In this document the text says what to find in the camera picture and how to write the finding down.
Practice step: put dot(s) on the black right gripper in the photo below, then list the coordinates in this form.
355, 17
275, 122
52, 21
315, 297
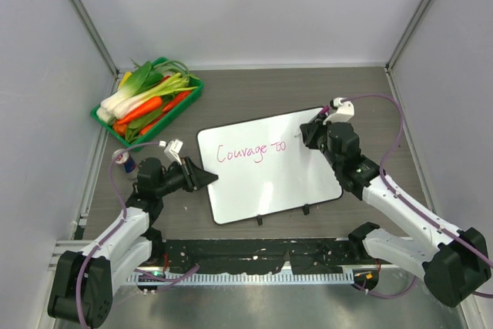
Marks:
310, 132

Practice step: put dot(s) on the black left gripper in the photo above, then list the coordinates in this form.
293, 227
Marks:
196, 178

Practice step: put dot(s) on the white marker with pink cap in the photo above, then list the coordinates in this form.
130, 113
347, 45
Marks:
324, 113

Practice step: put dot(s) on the white whiteboard with black frame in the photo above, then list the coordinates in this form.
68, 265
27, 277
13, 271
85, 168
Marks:
264, 168

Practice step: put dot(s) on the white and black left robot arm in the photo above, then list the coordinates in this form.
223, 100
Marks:
86, 281

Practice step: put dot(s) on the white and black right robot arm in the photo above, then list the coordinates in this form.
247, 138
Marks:
452, 263

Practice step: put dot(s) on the red and blue drink can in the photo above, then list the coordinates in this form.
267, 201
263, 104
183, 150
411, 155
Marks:
123, 159

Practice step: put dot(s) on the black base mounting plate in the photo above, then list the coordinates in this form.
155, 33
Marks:
258, 256

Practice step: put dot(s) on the green spinach leaves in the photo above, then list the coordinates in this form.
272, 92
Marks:
132, 131

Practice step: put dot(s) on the green plastic tray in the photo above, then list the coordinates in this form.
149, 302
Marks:
167, 67

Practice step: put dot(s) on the red chili pepper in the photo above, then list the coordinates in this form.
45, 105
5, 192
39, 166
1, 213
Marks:
168, 107

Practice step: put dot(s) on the orange carrot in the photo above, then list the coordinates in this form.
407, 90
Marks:
142, 110

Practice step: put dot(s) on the white and green leek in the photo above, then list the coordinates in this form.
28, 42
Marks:
124, 101

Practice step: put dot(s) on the green bok choy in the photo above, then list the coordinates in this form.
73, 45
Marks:
144, 77

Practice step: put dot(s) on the yellow pepper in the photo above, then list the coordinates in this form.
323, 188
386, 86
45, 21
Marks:
124, 79

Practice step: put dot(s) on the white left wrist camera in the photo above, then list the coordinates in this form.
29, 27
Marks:
172, 150

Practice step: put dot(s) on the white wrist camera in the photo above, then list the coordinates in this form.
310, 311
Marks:
172, 150
341, 111

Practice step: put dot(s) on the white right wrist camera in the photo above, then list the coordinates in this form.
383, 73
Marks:
341, 111

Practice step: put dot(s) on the white slotted cable duct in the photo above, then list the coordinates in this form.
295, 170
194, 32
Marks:
285, 277

